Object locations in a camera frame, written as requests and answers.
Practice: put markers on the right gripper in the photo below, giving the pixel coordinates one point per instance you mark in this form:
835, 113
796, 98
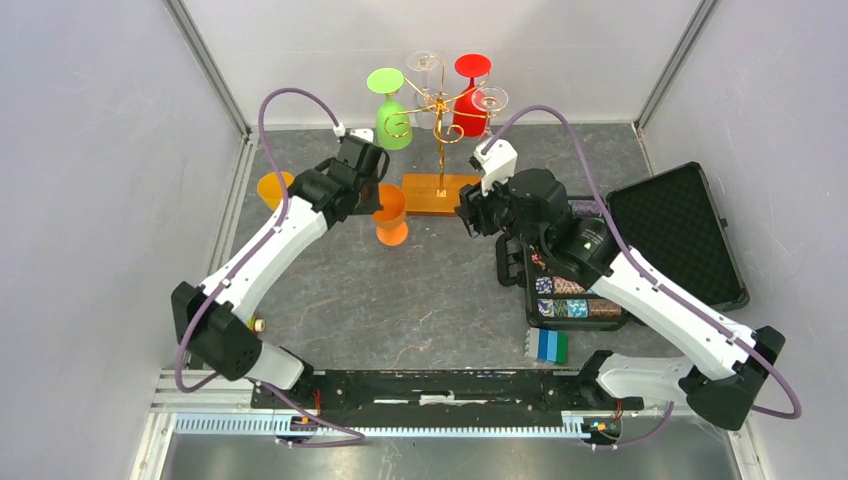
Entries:
473, 201

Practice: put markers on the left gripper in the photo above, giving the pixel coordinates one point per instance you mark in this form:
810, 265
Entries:
372, 204

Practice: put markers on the orange wine glass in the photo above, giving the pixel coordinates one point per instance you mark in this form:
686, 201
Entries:
390, 221

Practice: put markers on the yellow wine glass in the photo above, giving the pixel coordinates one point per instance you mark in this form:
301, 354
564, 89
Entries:
273, 188

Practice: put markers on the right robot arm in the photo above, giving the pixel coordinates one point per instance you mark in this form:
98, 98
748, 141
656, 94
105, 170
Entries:
725, 369

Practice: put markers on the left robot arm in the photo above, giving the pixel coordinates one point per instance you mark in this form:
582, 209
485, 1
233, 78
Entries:
212, 318

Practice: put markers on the green wine glass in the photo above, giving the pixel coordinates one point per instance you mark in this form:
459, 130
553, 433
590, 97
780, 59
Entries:
392, 124

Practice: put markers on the red wine glass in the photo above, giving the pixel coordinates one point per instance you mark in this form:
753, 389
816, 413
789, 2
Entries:
468, 118

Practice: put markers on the clear glass back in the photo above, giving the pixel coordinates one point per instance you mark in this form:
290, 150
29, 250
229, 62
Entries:
425, 64

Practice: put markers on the clear flute glass right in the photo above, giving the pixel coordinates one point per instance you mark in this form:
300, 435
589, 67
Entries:
491, 101

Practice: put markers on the blue green brick stack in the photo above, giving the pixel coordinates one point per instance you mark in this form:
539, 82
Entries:
547, 346

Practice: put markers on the black poker chip case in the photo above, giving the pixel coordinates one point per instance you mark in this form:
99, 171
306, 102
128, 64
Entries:
672, 220

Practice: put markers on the toy brick car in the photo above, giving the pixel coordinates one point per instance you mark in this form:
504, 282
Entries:
257, 325

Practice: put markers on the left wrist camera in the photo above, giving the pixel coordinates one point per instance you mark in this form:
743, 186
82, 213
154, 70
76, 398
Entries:
364, 134

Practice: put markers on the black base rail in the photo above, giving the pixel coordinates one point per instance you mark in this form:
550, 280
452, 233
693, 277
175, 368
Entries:
453, 398

